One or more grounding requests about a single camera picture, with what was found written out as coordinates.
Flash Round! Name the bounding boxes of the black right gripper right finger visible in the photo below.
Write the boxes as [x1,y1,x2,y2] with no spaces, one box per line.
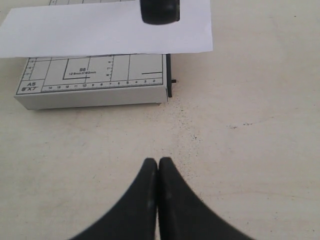
[158,157,252,240]

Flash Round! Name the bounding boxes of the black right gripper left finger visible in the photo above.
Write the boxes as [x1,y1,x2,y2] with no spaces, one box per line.
[72,158,158,240]

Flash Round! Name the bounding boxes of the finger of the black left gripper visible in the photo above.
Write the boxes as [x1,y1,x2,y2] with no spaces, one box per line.
[139,0,180,25]

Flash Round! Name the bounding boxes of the white paper sheet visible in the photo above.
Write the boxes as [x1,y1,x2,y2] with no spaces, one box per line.
[0,0,213,58]

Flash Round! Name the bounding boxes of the grey paper cutter base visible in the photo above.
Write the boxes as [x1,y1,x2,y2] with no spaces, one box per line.
[13,0,178,111]

